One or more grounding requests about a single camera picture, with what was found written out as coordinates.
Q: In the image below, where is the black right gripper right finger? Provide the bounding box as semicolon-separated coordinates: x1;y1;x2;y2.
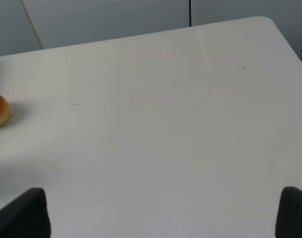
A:
275;186;302;238

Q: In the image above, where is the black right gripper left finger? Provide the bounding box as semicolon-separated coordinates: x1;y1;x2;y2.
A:
0;187;51;238

